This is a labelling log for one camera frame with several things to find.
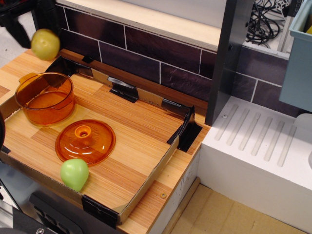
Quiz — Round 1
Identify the cardboard fence with black tape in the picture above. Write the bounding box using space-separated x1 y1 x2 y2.
0 53 207 233

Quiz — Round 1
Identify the light blue plastic bin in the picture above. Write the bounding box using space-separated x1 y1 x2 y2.
279 0 312 112

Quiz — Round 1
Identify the dark grey left post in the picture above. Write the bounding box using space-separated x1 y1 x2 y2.
31 0 60 60

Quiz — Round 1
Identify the dark grey right post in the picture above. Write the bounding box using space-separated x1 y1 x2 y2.
205 0 253 126

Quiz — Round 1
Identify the white sink drainboard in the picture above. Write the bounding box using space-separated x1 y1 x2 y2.
197 97 312 233

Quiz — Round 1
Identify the black cable bundle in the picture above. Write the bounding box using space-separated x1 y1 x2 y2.
245 0 286 48

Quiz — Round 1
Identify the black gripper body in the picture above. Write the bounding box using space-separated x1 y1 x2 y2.
0 0 55 27

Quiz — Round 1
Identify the green toy pear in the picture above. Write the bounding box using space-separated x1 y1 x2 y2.
60 158 89 192

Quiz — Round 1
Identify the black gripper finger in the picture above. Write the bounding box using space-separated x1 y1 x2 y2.
4 19 31 48
34 7 60 36

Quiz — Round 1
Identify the orange transparent pot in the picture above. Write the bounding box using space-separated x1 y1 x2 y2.
15 72 76 125

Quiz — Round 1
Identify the orange transparent pot lid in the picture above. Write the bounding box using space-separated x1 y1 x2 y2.
55 119 116 166

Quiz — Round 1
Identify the dark grey post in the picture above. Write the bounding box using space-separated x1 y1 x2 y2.
205 0 253 126
31 0 60 60

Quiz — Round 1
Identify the yellow toy potato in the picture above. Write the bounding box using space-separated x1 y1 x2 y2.
31 29 60 60

